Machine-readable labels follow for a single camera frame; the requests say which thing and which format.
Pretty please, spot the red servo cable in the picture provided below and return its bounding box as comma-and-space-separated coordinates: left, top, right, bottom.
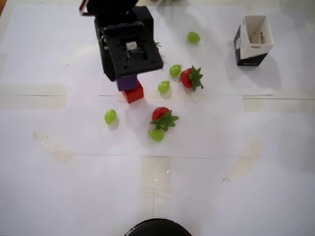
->
78, 0, 89, 17

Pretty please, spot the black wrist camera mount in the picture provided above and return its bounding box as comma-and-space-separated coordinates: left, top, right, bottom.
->
101, 21, 165, 77

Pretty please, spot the strawberry with curled stem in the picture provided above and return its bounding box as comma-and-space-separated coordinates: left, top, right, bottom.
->
150, 107, 180, 132

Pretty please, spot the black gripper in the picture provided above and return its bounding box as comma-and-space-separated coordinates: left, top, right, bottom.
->
94, 6, 155, 83

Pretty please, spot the white paper sheet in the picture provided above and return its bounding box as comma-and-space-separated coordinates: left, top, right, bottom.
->
98, 4, 274, 96

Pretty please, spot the purple cube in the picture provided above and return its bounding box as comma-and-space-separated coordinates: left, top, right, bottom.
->
115, 73, 138, 92

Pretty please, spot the strawberry with wide leaf crown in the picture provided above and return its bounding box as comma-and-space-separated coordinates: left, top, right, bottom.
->
180, 65, 205, 92

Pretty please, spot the black round dome object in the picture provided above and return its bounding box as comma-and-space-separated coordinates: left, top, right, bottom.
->
125, 218, 193, 236

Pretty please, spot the open black white carton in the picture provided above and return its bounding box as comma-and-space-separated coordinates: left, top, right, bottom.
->
233, 15, 275, 67

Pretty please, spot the green grape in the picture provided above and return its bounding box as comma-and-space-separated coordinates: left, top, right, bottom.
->
157, 80, 171, 94
169, 64, 183, 77
148, 128, 165, 142
104, 109, 117, 125
187, 31, 201, 44

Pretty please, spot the red cube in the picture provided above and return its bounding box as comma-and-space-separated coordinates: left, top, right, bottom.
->
122, 80, 144, 104

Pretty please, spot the strawberry with long stem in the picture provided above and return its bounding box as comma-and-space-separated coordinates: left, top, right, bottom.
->
154, 42, 163, 59

